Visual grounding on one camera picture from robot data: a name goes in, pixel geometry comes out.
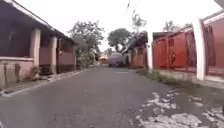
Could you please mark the grey covered vehicle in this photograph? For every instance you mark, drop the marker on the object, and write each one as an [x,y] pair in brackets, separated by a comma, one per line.
[115,60]

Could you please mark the group of trees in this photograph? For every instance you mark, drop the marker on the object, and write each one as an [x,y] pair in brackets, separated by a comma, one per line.
[96,38]

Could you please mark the grey asphalt road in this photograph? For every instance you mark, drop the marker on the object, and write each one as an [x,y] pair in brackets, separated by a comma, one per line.
[96,96]

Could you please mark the grass verge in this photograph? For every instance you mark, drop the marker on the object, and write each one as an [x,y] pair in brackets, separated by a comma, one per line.
[160,77]

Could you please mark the red fence with white posts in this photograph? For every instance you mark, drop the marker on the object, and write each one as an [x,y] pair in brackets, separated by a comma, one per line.
[186,50]

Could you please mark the pale kerb strip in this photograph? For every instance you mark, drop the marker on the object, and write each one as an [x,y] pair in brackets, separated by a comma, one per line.
[33,84]

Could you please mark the brown house with pillars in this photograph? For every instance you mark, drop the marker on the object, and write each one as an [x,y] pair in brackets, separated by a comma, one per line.
[26,43]

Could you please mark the building with red wall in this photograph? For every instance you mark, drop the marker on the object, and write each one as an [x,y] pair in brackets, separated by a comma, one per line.
[136,51]

